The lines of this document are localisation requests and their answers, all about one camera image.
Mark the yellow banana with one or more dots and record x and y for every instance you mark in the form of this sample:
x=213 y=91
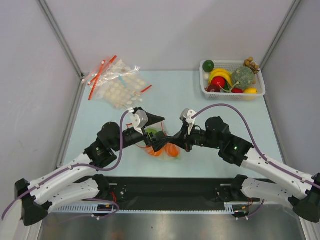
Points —
x=220 y=72

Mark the brown longan bunch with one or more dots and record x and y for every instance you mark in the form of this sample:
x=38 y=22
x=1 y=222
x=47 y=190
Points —
x=249 y=63

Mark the white cable duct left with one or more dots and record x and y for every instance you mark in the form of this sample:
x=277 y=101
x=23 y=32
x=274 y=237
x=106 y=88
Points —
x=87 y=208

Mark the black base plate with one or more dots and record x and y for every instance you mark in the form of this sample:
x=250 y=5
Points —
x=172 y=194

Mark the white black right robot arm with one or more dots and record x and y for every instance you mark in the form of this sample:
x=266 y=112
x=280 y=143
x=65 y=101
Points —
x=289 y=187

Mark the green netted melon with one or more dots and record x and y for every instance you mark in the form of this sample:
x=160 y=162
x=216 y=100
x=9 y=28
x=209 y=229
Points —
x=242 y=78

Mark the white plastic fruit basket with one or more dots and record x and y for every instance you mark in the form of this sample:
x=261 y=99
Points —
x=231 y=66

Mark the white cable duct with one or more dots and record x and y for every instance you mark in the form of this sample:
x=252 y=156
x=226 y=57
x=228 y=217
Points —
x=238 y=208
x=87 y=208

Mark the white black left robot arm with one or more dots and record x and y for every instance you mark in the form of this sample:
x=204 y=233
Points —
x=81 y=179

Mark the dark green lime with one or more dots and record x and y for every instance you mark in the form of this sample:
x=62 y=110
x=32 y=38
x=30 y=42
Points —
x=208 y=66

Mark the pile of zip bags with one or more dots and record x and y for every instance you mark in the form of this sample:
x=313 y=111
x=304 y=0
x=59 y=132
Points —
x=116 y=83

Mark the dark red fruit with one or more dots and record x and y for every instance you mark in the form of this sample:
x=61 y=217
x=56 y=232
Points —
x=213 y=89

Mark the dark green avocado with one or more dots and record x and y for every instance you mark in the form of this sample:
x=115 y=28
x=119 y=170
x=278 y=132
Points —
x=160 y=135

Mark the small red fruit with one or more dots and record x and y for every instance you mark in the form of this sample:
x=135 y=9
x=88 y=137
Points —
x=236 y=91

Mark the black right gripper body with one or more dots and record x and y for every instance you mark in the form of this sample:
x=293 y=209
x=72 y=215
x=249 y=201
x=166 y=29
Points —
x=185 y=139

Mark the clear zip top bag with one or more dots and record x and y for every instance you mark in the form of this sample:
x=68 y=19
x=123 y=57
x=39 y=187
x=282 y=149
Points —
x=164 y=157

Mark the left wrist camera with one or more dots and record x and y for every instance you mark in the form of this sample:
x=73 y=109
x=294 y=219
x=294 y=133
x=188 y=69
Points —
x=139 y=119

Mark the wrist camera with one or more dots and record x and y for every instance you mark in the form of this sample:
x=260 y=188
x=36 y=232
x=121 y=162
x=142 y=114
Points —
x=139 y=119
x=188 y=116

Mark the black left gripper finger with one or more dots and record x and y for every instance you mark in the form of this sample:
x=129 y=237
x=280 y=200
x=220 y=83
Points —
x=158 y=144
x=151 y=118

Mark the light green guava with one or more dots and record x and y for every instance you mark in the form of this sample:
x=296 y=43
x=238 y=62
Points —
x=151 y=131

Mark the aluminium frame post left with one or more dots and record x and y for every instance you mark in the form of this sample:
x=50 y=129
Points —
x=49 y=16

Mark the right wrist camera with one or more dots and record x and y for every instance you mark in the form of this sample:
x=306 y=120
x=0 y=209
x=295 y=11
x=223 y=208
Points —
x=188 y=116

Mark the aluminium frame post right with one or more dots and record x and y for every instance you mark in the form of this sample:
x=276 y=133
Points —
x=295 y=5

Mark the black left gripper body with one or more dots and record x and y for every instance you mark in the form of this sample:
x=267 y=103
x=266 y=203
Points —
x=131 y=138

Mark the yellow lemon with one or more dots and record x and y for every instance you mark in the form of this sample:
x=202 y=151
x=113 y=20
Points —
x=250 y=90

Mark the small orange tangerine front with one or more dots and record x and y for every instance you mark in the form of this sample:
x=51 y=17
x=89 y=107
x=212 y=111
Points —
x=150 y=151

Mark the white cable duct right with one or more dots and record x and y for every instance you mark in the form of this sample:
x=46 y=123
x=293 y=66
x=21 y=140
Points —
x=238 y=208

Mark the aluminium frame post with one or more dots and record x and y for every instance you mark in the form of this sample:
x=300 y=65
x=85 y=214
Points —
x=49 y=16
x=295 y=5

